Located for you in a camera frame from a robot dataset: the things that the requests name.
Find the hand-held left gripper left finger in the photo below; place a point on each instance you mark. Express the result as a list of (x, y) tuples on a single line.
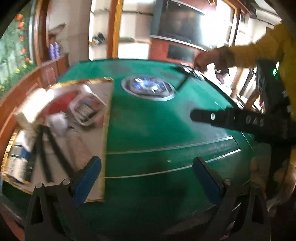
[(86, 180)]

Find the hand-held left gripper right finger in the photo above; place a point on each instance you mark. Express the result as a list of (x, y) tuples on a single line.
[(207, 180)]

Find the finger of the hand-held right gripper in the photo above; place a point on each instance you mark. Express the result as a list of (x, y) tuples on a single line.
[(208, 117)]

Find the green gold cardboard box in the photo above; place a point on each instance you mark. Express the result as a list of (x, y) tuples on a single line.
[(92, 139)]

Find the black pen white ends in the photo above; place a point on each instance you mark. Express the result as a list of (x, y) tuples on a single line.
[(46, 157)]

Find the clear plastic packet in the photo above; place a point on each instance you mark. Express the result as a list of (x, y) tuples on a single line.
[(86, 111)]

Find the white blue carton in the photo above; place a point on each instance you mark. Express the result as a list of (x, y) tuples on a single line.
[(17, 160)]

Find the red pouch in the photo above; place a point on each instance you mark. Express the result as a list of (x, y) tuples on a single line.
[(61, 104)]

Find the white green medicine box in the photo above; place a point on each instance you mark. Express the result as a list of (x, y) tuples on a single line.
[(32, 109)]

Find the person's right hand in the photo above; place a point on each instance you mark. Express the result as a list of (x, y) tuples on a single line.
[(283, 183)]

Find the wooden chair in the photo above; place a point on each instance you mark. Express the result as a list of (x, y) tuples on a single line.
[(238, 92)]

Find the dark clothes pile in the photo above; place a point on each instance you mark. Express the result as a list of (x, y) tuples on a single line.
[(222, 74)]

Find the round table control panel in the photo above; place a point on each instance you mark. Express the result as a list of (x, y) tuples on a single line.
[(148, 89)]

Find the red tv cabinet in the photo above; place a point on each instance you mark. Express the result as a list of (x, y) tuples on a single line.
[(159, 49)]

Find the flat screen television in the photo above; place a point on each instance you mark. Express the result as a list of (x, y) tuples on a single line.
[(178, 20)]

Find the wooden cabinet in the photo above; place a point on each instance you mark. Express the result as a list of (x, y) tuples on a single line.
[(60, 64)]

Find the wooden pillar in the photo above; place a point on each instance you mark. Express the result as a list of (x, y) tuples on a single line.
[(114, 30)]

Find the black bag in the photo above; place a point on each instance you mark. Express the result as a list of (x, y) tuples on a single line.
[(99, 39)]

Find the grey cloth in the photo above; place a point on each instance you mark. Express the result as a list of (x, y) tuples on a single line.
[(57, 29)]

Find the floral wall mural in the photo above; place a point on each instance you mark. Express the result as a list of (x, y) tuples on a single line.
[(13, 58)]

